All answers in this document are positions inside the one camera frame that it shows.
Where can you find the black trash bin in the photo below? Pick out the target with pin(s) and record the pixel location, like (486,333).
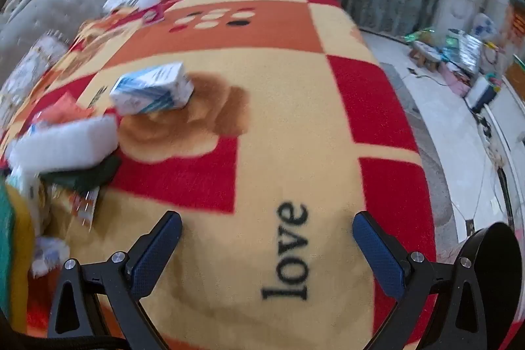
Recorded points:
(498,251)

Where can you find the dark green packet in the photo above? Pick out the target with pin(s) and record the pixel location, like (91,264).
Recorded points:
(88,175)

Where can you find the green yellow sponge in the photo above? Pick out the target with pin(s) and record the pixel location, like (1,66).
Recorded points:
(20,251)

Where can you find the grey patterned rug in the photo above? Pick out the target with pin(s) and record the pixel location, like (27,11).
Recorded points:
(426,153)

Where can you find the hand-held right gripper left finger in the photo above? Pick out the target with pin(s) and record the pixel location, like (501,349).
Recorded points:
(158,253)

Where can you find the pink bag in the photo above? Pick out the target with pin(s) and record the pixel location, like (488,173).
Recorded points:
(455,81)

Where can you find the silver insulated bag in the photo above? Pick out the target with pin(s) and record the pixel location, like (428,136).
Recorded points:
(465,52)

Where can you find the grey tufted sofa back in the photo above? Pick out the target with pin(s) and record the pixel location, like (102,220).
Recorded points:
(41,13)

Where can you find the white blue plastic bag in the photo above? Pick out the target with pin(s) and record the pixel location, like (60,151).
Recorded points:
(485,26)

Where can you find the white foam block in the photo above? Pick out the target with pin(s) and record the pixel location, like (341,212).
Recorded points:
(65,145)

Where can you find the blue white carton box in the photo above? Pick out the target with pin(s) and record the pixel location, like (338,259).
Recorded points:
(151,87)

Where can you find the fringed patterned pillow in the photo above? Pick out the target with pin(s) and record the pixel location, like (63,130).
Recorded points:
(28,71)

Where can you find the red wall banner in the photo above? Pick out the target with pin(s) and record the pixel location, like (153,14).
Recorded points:
(517,24)

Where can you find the printed fleece blanket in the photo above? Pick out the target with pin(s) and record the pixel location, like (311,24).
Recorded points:
(287,128)

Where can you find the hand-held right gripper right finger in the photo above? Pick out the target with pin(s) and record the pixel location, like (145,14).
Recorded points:
(379,255)

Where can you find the white snack wrapper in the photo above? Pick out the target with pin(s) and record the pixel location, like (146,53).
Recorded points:
(87,206)

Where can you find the green plastic packaging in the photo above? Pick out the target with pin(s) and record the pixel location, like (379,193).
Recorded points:
(426,36)

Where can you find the white box appliance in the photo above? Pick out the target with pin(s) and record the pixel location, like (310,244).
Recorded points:
(482,95)

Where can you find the small wooden stool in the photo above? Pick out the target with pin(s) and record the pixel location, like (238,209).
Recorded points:
(424,52)

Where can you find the white tv cabinet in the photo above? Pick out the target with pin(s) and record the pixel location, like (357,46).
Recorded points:
(508,120)

